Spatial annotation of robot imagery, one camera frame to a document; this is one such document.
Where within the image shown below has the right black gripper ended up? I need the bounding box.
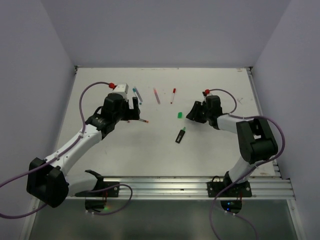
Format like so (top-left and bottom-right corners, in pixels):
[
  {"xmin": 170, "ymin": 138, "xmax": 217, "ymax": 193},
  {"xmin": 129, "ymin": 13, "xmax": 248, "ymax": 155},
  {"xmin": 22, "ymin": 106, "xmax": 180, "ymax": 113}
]
[{"xmin": 186, "ymin": 100, "xmax": 211, "ymax": 123}]

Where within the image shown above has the green highlighter cap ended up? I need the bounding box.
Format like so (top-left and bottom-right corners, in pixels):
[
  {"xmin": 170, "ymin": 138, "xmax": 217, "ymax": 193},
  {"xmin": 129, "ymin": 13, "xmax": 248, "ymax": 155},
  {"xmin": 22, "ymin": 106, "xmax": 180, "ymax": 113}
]
[{"xmin": 177, "ymin": 112, "xmax": 183, "ymax": 119}]

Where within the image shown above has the green black highlighter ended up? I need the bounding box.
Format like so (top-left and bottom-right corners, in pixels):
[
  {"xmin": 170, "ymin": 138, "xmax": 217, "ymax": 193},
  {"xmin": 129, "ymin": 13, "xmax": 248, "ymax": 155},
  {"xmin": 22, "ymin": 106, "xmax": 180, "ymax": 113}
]
[{"xmin": 175, "ymin": 127, "xmax": 186, "ymax": 144}]

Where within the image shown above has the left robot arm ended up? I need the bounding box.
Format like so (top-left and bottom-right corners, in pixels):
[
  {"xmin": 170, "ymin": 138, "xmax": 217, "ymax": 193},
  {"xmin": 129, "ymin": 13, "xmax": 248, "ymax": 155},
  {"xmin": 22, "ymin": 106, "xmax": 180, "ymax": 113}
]
[{"xmin": 26, "ymin": 93, "xmax": 140, "ymax": 208}]

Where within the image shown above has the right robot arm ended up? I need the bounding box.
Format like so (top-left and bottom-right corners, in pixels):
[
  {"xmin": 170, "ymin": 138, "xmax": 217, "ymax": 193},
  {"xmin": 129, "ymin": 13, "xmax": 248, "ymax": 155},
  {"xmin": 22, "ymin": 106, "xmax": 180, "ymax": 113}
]
[{"xmin": 186, "ymin": 95, "xmax": 278, "ymax": 197}]

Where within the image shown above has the orange clear pen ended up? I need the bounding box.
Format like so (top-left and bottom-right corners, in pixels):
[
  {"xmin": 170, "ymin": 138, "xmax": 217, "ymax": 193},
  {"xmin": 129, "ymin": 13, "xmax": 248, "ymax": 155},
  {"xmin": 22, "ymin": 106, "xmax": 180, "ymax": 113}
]
[{"xmin": 138, "ymin": 118, "xmax": 149, "ymax": 123}]

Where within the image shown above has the pink clear pen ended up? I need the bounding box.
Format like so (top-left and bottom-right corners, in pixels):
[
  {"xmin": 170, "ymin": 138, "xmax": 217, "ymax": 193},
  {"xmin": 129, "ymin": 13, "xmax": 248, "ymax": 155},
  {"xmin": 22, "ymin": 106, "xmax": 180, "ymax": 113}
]
[{"xmin": 153, "ymin": 88, "xmax": 161, "ymax": 105}]

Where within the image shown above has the teal white marker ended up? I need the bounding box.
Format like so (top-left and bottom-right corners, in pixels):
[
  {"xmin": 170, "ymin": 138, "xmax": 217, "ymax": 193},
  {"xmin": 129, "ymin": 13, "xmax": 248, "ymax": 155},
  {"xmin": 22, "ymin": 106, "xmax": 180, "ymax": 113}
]
[{"xmin": 132, "ymin": 88, "xmax": 142, "ymax": 105}]

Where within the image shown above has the red white marker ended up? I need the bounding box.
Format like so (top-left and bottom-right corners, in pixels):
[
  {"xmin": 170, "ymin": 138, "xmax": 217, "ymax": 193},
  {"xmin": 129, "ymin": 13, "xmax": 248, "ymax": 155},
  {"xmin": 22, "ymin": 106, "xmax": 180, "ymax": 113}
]
[{"xmin": 170, "ymin": 88, "xmax": 176, "ymax": 104}]

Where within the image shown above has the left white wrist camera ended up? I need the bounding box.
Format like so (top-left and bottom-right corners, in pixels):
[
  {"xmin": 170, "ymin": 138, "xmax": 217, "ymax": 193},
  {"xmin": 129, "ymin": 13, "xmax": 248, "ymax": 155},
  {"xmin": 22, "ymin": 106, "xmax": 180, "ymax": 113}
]
[{"xmin": 112, "ymin": 83, "xmax": 129, "ymax": 95}]

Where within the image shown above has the right black base bracket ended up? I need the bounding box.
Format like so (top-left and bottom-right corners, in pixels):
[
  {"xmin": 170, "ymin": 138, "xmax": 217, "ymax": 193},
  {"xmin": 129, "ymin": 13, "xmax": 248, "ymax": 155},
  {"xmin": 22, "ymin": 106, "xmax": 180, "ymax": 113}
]
[{"xmin": 206, "ymin": 176, "xmax": 253, "ymax": 198}]

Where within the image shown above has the black base bracket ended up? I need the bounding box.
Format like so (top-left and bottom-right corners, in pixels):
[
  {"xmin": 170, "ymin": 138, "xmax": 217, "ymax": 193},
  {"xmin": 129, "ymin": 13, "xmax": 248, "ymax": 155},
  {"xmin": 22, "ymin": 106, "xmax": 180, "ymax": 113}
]
[
  {"xmin": 75, "ymin": 181, "xmax": 120, "ymax": 198},
  {"xmin": 206, "ymin": 176, "xmax": 253, "ymax": 198}
]

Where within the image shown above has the left black base bracket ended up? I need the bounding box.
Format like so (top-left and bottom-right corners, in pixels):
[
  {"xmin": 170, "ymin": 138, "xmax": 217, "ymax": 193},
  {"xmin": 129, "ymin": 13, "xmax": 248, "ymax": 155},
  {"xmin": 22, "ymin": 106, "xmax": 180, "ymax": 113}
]
[{"xmin": 75, "ymin": 181, "xmax": 120, "ymax": 198}]

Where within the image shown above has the aluminium mounting rail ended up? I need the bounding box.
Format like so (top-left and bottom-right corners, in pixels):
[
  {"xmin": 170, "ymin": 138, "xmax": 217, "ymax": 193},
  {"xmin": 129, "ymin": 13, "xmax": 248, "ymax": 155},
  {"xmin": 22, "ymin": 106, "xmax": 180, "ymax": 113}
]
[{"xmin": 69, "ymin": 174, "xmax": 295, "ymax": 200}]

